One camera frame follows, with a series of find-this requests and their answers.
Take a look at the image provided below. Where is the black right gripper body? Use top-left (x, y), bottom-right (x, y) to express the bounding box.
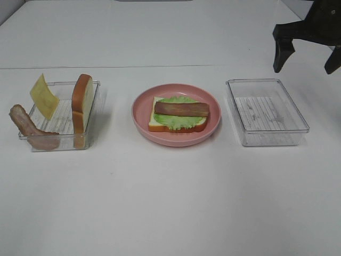
top-left (273, 0), bottom-right (340, 46)

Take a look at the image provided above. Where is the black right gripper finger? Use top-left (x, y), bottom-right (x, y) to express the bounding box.
top-left (273, 38), bottom-right (295, 73)
top-left (324, 45), bottom-right (341, 75)

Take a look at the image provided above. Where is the bacon strip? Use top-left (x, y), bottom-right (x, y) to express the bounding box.
top-left (9, 104), bottom-right (60, 150)
top-left (154, 101), bottom-right (209, 117)

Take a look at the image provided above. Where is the green lettuce leaf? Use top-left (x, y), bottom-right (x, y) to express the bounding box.
top-left (149, 95), bottom-right (207, 132)

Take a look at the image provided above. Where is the bread slice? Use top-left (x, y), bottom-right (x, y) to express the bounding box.
top-left (149, 96), bottom-right (209, 133)
top-left (71, 74), bottom-right (94, 149)

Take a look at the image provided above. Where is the yellow cheese slice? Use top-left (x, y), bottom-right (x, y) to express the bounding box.
top-left (30, 74), bottom-right (59, 120)

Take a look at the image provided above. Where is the clear right plastic container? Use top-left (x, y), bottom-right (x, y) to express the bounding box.
top-left (226, 78), bottom-right (310, 147)

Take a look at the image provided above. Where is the clear plastic container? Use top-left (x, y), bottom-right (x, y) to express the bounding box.
top-left (226, 78), bottom-right (310, 147)
top-left (18, 81), bottom-right (102, 151)

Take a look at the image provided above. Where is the pink round plate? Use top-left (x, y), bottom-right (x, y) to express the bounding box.
top-left (132, 83), bottom-right (221, 147)

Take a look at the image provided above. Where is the clear left plastic container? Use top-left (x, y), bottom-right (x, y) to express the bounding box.
top-left (18, 81), bottom-right (102, 151)

